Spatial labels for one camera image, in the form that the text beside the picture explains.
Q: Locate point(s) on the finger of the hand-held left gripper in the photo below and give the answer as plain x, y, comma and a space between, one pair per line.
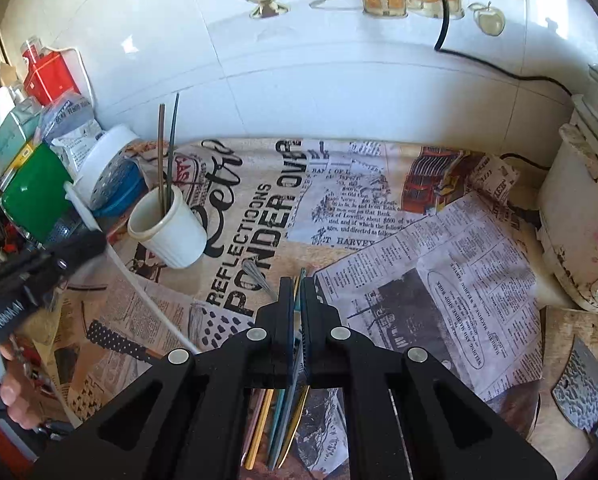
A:
81, 250

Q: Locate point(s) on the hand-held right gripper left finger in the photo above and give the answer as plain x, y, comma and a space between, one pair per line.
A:
289, 302

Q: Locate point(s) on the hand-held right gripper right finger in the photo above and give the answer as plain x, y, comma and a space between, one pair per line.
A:
308, 305

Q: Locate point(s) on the white chopstick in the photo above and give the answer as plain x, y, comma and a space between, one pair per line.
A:
146, 292

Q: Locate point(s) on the white ceramic cup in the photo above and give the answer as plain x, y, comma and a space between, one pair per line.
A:
179, 240

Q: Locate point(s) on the teal chopstick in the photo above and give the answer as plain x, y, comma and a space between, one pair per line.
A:
276, 420

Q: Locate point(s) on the person's left hand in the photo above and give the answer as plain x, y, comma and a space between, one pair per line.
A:
19, 390

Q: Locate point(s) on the newspaper print tablecloth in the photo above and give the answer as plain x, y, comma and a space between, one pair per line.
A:
259, 240

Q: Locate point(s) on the blue plastic bowl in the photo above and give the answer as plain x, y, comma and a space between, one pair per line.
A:
129, 190

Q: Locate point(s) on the green plastic container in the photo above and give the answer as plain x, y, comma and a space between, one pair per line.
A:
34, 190

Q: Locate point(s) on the white and blue lidded tub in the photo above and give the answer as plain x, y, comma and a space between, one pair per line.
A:
104, 160

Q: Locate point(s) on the brown chopstick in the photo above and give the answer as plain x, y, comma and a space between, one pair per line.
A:
162, 160

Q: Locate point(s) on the teal box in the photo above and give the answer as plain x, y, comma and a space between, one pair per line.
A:
11, 140

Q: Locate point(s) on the dark green chopstick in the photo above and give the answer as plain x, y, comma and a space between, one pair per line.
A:
173, 150

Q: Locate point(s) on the blue grey packet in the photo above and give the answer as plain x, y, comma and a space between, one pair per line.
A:
69, 115

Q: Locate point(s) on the newspaper sheet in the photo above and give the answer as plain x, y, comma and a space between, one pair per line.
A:
454, 285

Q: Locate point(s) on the red box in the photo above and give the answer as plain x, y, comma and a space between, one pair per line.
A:
51, 77

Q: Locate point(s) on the wooden cutting board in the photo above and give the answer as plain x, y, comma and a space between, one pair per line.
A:
554, 325

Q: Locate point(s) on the hammered steel cleaver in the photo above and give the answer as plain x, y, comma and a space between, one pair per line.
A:
579, 390

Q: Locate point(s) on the white rice cooker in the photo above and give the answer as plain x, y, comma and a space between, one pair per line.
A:
579, 210

